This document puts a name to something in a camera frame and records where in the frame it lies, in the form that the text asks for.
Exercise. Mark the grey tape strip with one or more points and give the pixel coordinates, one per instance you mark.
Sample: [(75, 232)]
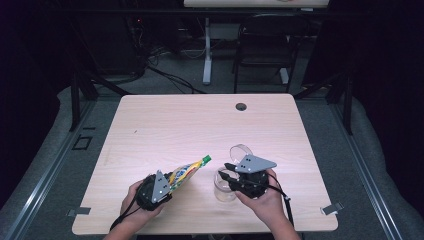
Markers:
[(331, 208), (79, 211)]

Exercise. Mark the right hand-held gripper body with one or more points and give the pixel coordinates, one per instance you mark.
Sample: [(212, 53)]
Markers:
[(253, 163)]

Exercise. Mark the white background desk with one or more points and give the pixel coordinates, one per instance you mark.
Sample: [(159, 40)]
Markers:
[(253, 3)]

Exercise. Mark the black metal stand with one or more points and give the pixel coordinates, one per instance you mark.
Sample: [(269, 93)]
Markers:
[(75, 100), (348, 106)]

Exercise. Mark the yellow spouted pouch green cap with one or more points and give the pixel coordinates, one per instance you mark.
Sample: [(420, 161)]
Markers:
[(186, 173)]

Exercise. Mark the metal floor rail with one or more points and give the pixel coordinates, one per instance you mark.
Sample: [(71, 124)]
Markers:
[(43, 186), (366, 180)]

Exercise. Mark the black computer tower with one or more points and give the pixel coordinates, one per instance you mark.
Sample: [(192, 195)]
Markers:
[(113, 46)]

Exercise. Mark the person's left hand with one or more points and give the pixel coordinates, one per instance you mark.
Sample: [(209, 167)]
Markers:
[(133, 210)]

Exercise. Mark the person's right hand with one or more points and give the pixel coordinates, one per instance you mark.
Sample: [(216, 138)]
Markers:
[(270, 206)]

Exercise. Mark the black folding chair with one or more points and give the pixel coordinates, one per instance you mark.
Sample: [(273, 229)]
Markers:
[(266, 43)]

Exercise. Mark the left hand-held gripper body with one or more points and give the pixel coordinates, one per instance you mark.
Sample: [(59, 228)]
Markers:
[(160, 188)]

